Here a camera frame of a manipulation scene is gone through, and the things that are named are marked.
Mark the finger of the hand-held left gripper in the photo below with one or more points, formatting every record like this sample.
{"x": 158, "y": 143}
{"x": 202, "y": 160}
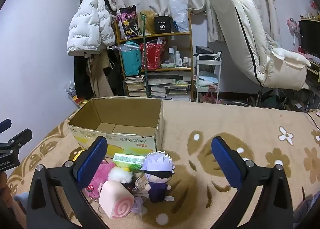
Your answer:
{"x": 18, "y": 139}
{"x": 4, "y": 125}

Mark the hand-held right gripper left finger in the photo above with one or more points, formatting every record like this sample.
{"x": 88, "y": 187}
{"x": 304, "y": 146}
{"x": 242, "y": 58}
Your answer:
{"x": 92, "y": 166}

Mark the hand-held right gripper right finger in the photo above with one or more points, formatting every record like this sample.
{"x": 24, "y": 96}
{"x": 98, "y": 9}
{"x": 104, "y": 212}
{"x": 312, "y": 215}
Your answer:
{"x": 225, "y": 164}

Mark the pink strawberry plush toy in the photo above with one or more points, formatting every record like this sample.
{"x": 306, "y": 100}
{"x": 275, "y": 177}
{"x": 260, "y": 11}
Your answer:
{"x": 103, "y": 176}

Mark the yellow plush toy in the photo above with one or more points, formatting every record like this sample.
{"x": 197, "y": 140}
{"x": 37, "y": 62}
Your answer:
{"x": 79, "y": 156}

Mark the pink swirl roll plush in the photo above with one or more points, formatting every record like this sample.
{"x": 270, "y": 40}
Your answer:
{"x": 117, "y": 200}

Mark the bagged purple charm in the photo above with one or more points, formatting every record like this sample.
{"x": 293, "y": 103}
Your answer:
{"x": 137, "y": 206}

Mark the purple-haired plush doll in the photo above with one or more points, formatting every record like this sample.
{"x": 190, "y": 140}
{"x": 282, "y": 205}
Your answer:
{"x": 157, "y": 169}

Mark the cardboard box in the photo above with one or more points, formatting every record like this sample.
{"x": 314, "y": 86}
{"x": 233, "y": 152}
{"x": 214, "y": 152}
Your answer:
{"x": 140, "y": 116}

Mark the white fluffy plush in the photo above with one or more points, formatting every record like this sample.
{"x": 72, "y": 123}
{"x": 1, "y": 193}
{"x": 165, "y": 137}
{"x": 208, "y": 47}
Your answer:
{"x": 120, "y": 174}

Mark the green tissue pack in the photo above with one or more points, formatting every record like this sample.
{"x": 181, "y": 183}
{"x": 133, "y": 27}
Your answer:
{"x": 128, "y": 162}

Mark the light blue cloth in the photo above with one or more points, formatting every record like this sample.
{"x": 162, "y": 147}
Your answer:
{"x": 21, "y": 197}

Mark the beige floral blanket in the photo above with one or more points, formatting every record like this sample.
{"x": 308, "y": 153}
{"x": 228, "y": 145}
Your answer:
{"x": 225, "y": 124}

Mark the black coat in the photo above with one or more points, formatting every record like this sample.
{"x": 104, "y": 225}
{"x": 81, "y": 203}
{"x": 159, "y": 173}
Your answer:
{"x": 80, "y": 76}

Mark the white trolley cart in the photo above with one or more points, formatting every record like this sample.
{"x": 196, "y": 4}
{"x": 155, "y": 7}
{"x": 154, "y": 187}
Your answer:
{"x": 208, "y": 76}

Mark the beige coat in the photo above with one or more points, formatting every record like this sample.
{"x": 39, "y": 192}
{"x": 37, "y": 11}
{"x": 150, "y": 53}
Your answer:
{"x": 98, "y": 76}

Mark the small stack of books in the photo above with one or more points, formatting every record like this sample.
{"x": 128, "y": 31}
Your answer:
{"x": 135, "y": 86}

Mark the grey-blue cloth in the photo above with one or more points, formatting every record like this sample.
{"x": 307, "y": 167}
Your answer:
{"x": 303, "y": 211}

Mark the dark hanging garment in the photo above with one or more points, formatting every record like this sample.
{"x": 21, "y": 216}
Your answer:
{"x": 115, "y": 76}

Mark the wide pile of books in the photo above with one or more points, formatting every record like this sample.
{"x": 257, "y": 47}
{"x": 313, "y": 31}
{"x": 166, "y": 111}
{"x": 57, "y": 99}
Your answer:
{"x": 170, "y": 88}

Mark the teal bag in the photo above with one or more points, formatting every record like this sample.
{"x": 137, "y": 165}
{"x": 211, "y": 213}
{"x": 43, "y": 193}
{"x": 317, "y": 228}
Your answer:
{"x": 130, "y": 60}

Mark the row of cosmetic bottles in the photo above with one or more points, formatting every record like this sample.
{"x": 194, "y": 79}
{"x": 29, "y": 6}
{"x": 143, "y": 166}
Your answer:
{"x": 178, "y": 57}

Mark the green pole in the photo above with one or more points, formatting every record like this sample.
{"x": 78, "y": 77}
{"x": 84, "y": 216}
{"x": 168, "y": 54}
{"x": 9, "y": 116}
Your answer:
{"x": 144, "y": 56}

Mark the red patterned bag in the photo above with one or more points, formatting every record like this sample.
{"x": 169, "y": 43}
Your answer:
{"x": 153, "y": 56}

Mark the white puffer jacket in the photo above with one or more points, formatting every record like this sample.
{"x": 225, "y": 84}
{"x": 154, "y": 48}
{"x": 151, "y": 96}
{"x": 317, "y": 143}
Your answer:
{"x": 86, "y": 23}

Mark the cream reclining chair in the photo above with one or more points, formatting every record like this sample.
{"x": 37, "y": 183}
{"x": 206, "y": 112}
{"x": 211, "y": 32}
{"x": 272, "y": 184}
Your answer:
{"x": 240, "y": 31}

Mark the wooden shelf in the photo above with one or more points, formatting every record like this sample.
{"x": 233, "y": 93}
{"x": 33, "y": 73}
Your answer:
{"x": 181, "y": 34}

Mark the black monitor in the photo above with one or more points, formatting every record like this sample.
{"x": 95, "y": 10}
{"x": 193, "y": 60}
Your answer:
{"x": 309, "y": 37}

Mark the black box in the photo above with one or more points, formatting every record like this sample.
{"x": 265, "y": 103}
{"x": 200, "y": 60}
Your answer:
{"x": 163, "y": 24}

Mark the pink fan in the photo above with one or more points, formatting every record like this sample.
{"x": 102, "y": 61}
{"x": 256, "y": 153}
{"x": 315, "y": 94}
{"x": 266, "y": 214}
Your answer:
{"x": 293, "y": 25}

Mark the yellow wig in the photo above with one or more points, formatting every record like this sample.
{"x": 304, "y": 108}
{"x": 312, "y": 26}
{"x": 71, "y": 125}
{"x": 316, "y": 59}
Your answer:
{"x": 147, "y": 22}

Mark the clear plastic bag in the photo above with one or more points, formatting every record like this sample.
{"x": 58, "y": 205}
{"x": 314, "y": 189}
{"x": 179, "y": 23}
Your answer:
{"x": 180, "y": 15}

